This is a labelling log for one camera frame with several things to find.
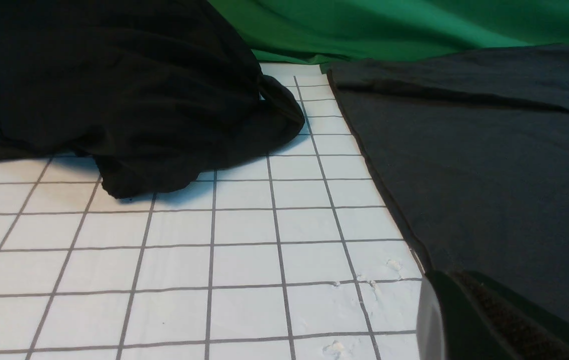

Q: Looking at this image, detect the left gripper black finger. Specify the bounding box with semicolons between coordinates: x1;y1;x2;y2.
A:
415;270;569;360

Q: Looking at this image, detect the black crumpled garment pile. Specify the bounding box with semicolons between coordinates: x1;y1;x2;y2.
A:
0;0;305;199

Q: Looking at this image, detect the gray long-sleeve top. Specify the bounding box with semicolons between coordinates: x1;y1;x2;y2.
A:
327;44;569;323

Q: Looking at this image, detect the green backdrop cloth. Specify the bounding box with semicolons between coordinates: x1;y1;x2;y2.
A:
211;0;569;65

